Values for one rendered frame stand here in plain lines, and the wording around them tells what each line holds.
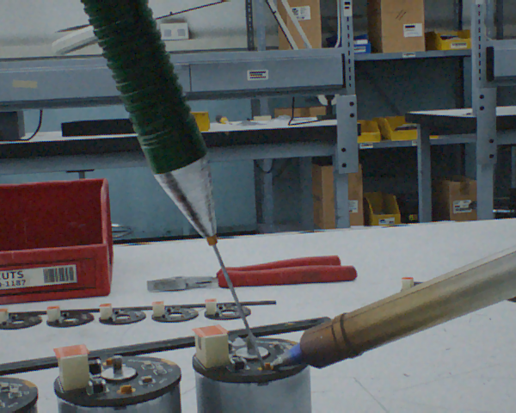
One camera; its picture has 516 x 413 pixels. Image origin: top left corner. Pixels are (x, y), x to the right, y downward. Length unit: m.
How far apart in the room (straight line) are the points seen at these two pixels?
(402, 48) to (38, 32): 1.90
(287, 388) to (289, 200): 4.53
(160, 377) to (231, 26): 4.49
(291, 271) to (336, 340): 0.35
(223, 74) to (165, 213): 2.24
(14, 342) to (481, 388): 0.23
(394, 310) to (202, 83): 2.34
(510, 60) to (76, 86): 1.30
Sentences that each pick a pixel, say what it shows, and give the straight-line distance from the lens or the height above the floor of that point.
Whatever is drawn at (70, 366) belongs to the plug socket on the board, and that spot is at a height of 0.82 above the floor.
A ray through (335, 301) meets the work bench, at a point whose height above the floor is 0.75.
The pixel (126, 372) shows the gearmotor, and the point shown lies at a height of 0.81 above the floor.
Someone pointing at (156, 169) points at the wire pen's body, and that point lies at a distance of 0.15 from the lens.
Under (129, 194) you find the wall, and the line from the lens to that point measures 4.63.
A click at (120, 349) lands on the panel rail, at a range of 0.19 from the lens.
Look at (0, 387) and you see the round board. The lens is 0.17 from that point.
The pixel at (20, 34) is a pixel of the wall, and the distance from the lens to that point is 4.67.
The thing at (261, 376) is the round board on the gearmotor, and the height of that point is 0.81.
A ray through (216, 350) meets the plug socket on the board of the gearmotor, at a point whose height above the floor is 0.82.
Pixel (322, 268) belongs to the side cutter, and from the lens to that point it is 0.51.
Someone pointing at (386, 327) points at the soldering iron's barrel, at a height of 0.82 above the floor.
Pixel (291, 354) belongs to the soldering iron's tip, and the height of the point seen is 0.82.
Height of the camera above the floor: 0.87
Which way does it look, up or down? 8 degrees down
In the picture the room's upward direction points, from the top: 3 degrees counter-clockwise
